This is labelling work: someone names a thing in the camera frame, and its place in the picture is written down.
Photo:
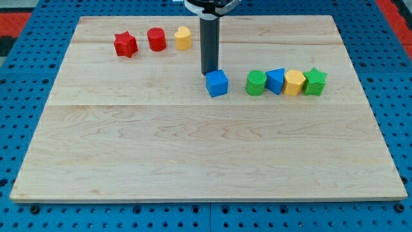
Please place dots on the blue triangle block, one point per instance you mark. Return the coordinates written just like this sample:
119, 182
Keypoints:
275, 80

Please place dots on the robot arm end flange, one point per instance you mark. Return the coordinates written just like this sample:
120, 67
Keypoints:
210, 9

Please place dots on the red star block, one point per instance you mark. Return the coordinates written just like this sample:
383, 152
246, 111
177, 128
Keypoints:
125, 44

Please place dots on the yellow hexagon block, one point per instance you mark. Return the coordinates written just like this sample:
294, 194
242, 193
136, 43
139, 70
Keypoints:
293, 82

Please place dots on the wooden board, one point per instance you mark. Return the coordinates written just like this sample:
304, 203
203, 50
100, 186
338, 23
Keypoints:
145, 129

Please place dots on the blue cube block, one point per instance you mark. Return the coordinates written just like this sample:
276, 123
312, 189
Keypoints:
216, 83

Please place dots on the green cylinder block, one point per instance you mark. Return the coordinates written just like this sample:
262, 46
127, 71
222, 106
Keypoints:
256, 81

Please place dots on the red cylinder block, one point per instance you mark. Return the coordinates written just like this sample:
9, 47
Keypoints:
156, 38

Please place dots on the green star block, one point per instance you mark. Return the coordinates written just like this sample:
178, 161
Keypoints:
315, 82

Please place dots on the yellow heart block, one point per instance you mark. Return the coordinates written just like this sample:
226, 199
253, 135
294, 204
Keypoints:
183, 39

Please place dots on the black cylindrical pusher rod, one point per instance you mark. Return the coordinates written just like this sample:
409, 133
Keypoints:
209, 44

